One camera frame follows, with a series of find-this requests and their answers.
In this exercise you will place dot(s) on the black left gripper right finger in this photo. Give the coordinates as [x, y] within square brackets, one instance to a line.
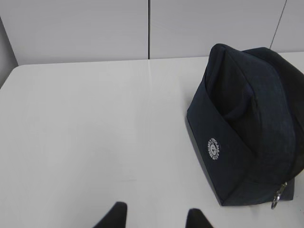
[196, 219]

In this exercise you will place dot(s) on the dark blue insulated lunch bag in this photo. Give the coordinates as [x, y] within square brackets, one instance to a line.
[247, 119]

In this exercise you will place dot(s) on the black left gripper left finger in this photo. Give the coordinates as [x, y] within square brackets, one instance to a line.
[115, 218]

